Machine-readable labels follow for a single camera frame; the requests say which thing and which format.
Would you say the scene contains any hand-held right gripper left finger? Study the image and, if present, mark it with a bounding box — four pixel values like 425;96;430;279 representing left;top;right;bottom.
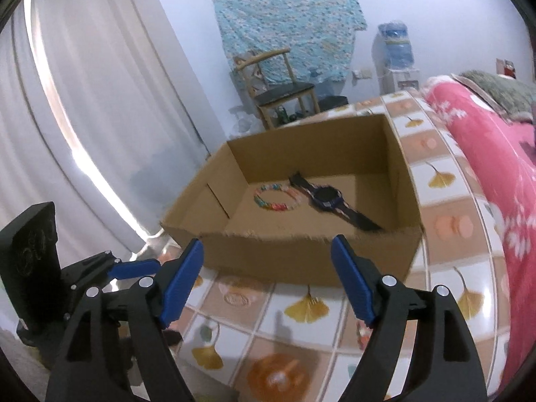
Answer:
45;238;205;402

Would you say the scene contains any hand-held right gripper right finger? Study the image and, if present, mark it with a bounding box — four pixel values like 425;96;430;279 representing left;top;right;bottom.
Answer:
331;234;488;402

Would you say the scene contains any brown cardboard box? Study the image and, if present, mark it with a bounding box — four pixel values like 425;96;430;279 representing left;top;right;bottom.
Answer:
160;113;424;289

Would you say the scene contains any pink strap digital watch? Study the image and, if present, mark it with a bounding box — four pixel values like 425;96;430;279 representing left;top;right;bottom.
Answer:
288;171;384;232

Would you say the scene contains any multicolour bead bracelet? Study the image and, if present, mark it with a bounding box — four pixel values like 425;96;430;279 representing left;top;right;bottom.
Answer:
253;182;302;212

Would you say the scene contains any white curtain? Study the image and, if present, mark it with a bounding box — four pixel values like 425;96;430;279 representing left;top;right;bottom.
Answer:
0;0;210;323

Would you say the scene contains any black bin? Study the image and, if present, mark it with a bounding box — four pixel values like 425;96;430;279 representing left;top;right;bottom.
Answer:
316;95;349;112

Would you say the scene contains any pink floral blanket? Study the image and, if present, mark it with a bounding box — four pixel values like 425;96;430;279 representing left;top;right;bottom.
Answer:
421;74;536;390

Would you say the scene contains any wooden chair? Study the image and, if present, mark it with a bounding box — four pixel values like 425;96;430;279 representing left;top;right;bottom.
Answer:
233;48;321;130

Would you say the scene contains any white water dispenser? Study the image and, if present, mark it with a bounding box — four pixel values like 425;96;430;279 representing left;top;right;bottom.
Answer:
379;67;421;93

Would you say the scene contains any blue water bottle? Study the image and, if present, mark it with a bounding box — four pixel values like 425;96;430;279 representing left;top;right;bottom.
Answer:
378;21;415;69

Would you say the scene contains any grey fuzzy blanket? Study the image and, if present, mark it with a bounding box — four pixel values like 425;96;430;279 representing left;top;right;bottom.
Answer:
456;69;536;124

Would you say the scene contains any teal floral cloth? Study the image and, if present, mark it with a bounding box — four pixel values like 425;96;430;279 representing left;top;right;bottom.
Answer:
213;0;368;88

